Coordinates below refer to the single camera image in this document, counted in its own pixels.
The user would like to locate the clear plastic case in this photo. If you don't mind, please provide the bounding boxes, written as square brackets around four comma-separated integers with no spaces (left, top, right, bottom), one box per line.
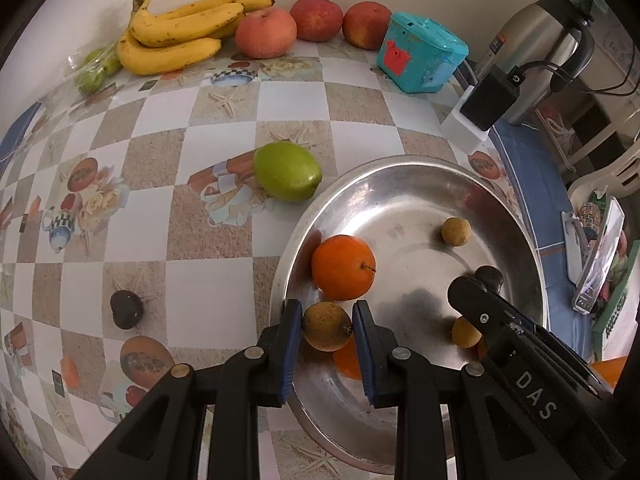
[572,197,626,316]

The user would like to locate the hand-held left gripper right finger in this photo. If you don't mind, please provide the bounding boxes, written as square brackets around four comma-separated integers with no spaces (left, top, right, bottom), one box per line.
[351,300,531,480]

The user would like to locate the stainless steel kettle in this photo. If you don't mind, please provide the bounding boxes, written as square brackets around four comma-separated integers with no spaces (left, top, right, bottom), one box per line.
[482,0,596,128]

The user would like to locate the pale pink apple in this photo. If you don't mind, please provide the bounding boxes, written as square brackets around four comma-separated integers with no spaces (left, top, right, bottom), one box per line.
[235,7,298,59]

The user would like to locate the plastic bag of green fruit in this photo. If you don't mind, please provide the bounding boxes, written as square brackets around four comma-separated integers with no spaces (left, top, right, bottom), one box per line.
[65,46,123,96]

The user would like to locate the yellow banana bunch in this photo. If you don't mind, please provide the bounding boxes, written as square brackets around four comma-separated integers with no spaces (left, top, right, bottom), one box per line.
[116,0,276,77]

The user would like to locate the green framed board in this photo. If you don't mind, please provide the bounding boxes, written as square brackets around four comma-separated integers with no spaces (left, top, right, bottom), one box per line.
[592,270,640,361]

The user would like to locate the red apple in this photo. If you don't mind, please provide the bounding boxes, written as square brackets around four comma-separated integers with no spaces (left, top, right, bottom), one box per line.
[289,0,345,43]
[342,1,393,51]

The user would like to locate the metal basin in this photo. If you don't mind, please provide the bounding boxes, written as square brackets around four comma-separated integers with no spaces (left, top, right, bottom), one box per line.
[270,156,548,476]

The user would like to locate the green lime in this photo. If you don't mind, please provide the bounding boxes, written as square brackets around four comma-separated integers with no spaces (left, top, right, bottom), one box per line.
[253,141,323,203]

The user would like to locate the white cabinet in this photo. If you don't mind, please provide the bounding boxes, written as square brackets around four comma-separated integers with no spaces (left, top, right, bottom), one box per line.
[590,5,640,141]

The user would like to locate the teal plastic box red label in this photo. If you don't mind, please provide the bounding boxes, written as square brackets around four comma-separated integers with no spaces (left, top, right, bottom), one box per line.
[376,11,470,94]

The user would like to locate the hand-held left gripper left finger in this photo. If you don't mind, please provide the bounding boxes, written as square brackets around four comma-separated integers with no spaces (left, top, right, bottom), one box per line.
[72,299,304,480]

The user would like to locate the white and black charger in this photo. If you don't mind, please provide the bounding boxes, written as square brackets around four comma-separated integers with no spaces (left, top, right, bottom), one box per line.
[459,71,523,132]

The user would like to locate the orange plastic container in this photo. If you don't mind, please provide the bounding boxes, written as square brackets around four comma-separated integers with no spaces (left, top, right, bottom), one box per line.
[590,357,628,391]

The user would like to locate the brown longan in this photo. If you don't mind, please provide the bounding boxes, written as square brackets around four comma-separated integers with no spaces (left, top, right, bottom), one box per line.
[441,217,471,247]
[302,301,354,352]
[451,316,483,348]

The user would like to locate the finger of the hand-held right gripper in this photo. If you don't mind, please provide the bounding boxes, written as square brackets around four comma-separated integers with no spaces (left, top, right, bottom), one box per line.
[502,307,613,396]
[447,275,518,361]

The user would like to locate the white plastic chair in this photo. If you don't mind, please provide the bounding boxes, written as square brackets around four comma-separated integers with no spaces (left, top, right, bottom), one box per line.
[567,150,640,211]

